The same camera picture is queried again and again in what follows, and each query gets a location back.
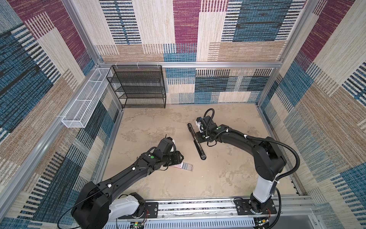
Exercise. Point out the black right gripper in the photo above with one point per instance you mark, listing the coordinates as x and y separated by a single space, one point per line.
199 140

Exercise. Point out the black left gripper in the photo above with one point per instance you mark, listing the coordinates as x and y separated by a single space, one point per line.
177 159

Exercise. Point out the red white staple box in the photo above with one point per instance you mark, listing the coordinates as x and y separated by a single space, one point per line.
179 166

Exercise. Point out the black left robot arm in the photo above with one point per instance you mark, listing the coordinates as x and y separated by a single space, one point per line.
100 203

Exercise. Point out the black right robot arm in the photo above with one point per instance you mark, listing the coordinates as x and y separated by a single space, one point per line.
269 161

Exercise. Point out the black mesh shelf rack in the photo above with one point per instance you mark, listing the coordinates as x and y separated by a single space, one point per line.
138 86

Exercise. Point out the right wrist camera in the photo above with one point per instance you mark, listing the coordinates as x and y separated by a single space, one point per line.
199 124

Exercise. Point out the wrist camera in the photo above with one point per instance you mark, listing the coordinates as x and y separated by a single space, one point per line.
171 140
199 124

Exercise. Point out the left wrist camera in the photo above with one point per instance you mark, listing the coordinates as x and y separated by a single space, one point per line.
171 140

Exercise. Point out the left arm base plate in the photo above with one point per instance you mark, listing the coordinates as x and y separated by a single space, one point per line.
148 210

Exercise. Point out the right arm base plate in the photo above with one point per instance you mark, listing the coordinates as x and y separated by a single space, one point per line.
253 207

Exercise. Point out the white wire mesh basket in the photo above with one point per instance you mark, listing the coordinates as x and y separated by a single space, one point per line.
82 108

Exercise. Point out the aluminium front rail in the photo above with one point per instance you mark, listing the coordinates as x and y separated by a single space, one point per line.
293 212

